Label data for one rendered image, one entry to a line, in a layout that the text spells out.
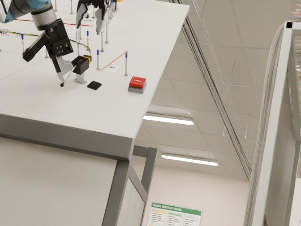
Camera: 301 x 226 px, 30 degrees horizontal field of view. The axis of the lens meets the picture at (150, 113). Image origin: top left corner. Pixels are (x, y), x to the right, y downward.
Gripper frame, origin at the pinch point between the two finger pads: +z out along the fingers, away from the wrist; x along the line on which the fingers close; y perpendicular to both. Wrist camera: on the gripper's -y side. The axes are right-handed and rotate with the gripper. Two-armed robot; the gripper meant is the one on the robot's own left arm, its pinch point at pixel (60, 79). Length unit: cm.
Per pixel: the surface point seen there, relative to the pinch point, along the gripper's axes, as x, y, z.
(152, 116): 672, 136, 365
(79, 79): 8.0, 6.4, 5.6
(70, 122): -13.4, -2.0, 10.5
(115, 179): -29.6, 4.7, 27.5
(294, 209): 165, 146, 237
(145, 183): 14, 18, 61
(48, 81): 11.5, -4.3, 3.5
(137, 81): -0.8, 25.2, 10.6
